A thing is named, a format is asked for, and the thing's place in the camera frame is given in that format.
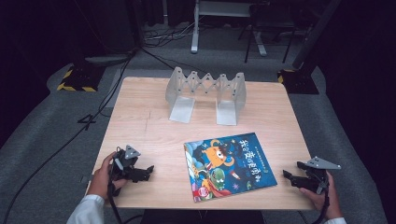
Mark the white metal stand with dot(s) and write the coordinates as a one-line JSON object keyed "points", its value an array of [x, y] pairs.
{"points": [[195, 34]]}

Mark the black chair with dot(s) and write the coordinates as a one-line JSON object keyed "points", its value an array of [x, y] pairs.
{"points": [[271, 21]]}

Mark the person's left hand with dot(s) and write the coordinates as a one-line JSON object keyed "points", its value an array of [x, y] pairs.
{"points": [[99, 183]]}

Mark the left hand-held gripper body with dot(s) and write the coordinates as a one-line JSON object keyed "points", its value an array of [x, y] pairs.
{"points": [[124, 163]]}

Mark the translucent expandable book stand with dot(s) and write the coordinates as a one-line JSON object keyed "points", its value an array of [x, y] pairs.
{"points": [[182, 109]]}

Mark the blue cartoon picture book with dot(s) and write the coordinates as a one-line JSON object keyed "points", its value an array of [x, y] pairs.
{"points": [[230, 168]]}

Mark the person's right hand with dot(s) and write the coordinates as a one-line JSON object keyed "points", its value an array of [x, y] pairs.
{"points": [[331, 202]]}

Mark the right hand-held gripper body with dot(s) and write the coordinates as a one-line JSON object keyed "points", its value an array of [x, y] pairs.
{"points": [[316, 180]]}

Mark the black yellow striped base plate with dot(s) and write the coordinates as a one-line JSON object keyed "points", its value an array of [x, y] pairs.
{"points": [[79, 77], [299, 82]]}

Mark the grey slanted metal pole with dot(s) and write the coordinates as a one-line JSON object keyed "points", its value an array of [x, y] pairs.
{"points": [[314, 34]]}

